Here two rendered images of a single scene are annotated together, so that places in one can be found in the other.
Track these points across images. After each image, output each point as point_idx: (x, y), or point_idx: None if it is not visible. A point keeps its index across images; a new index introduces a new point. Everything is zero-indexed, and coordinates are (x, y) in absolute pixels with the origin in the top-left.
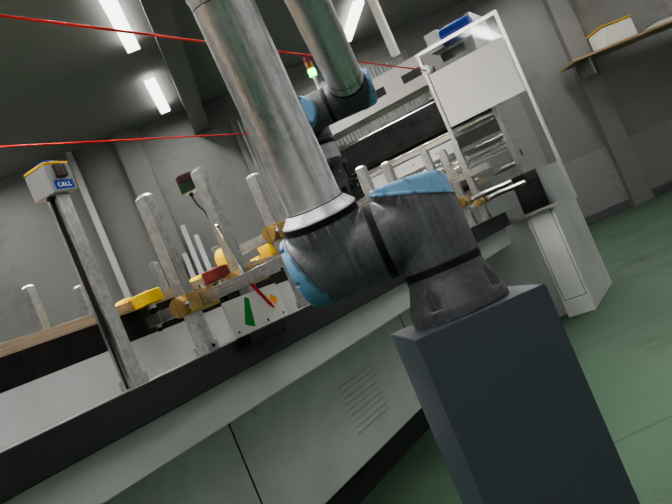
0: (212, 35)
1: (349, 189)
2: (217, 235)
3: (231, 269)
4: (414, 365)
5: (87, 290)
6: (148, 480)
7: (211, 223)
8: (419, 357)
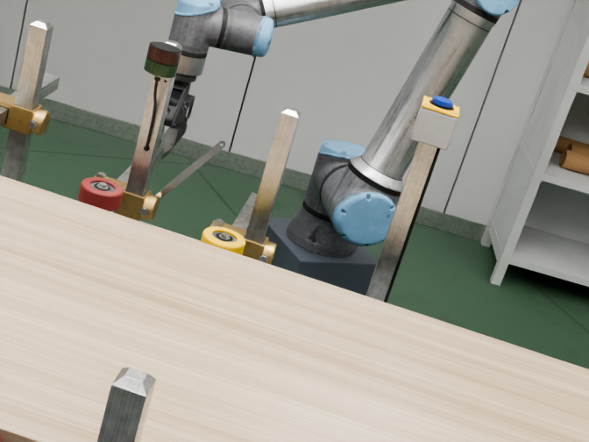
0: (477, 52)
1: (192, 106)
2: (155, 143)
3: (144, 191)
4: (338, 282)
5: (405, 247)
6: None
7: (159, 125)
8: (369, 275)
